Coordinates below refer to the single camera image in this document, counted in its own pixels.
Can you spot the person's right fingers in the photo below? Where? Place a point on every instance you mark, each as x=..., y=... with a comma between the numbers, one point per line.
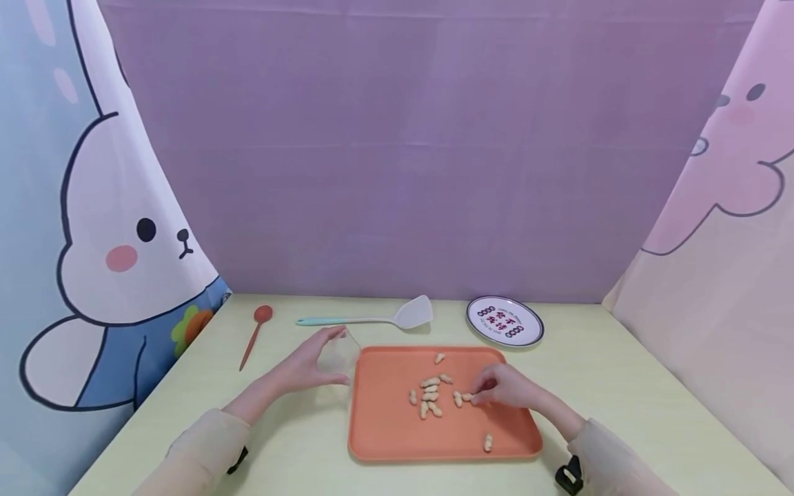
x=486, y=379

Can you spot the person's right hand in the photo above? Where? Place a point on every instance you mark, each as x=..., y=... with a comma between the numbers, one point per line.
x=512, y=388

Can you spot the red spoon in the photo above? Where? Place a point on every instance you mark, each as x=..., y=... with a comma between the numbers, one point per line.
x=262, y=314

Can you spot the person's left forearm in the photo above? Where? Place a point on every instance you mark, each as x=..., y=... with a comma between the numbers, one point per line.
x=211, y=441

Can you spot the person's right thumb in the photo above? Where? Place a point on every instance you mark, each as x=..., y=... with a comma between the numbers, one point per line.
x=485, y=399

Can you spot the person's left thumb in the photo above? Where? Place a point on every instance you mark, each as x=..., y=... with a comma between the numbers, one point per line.
x=332, y=379

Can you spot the orange plastic tray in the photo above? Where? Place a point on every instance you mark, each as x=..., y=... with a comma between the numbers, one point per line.
x=391, y=427

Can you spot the group of shelled-in peanuts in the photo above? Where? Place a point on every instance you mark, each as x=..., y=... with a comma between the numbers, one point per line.
x=430, y=397

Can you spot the person's left hand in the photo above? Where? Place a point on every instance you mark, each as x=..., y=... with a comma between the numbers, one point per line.
x=301, y=368

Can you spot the black wrist band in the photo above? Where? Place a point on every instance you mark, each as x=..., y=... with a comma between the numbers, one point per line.
x=569, y=477
x=238, y=460

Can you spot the white printed round plate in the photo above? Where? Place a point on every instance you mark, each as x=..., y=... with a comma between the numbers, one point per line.
x=504, y=321

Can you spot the clear plastic cup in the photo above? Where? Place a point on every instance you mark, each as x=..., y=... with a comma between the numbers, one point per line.
x=345, y=357

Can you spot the person's left index finger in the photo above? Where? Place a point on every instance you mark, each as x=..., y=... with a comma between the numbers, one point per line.
x=332, y=333

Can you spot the person's right forearm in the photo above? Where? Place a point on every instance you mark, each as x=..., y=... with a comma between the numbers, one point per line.
x=595, y=448

